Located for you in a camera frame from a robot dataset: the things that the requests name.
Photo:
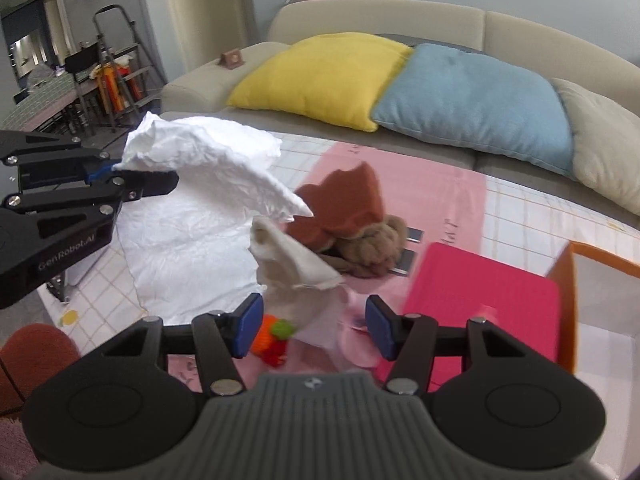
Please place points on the black chair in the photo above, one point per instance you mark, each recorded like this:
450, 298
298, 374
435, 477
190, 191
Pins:
82, 60

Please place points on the beige cloth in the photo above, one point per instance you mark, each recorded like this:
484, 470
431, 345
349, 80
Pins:
290, 265

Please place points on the orange cardboard box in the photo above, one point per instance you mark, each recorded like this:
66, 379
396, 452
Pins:
562, 310

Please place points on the beige pillow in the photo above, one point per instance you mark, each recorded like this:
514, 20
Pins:
605, 150

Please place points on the blue pillow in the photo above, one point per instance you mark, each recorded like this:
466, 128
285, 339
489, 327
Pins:
475, 105

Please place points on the pink rug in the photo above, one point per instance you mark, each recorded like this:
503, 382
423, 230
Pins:
12, 445

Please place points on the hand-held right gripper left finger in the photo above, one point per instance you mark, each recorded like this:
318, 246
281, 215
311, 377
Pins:
247, 327

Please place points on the beige sofa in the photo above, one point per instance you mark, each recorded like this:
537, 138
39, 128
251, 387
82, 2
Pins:
450, 25

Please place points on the brown cat-shaped sponge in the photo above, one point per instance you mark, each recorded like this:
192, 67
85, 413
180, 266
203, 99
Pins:
345, 205

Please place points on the table with checkered cloth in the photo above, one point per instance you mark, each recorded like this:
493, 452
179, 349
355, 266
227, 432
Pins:
35, 102

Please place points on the small brown ornament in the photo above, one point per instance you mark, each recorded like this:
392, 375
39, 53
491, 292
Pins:
232, 59

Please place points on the brown plush toy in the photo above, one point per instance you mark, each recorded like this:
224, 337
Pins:
375, 240

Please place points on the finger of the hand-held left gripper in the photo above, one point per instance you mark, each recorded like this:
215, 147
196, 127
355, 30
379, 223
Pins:
155, 183
97, 172

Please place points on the beige door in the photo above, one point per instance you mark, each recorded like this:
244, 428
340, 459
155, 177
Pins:
200, 15

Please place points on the pink box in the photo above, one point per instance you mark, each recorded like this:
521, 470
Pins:
475, 285

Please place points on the metal step ladder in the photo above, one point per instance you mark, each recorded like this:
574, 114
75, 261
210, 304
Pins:
114, 8

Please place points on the dark grey card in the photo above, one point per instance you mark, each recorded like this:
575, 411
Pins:
415, 236
404, 262

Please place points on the white cloth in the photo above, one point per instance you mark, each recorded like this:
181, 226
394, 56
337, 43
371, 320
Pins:
200, 200

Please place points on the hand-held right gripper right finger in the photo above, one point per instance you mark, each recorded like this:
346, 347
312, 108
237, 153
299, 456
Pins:
380, 327

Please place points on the yellow pillow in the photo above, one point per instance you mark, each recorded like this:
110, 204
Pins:
320, 80

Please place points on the orange yellow bag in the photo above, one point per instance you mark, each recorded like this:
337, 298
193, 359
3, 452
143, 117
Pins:
114, 87

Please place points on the orange green knitted toy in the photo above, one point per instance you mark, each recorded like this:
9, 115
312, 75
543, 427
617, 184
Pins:
262, 340

